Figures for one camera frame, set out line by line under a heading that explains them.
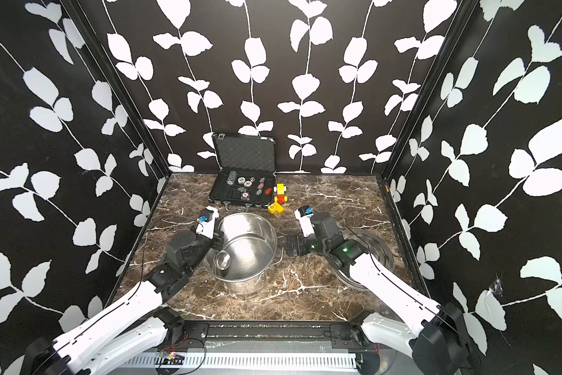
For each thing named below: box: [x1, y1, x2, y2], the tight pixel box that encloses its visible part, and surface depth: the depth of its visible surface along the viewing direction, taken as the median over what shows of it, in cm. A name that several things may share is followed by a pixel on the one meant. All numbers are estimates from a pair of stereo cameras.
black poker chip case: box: [208, 132, 277, 209], surface depth 113 cm
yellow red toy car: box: [273, 182, 289, 205], surface depth 110 cm
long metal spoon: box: [213, 250, 232, 271], surface depth 88 cm
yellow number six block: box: [267, 201, 285, 215], surface depth 107 cm
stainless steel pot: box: [202, 212, 285, 296], surface depth 87 cm
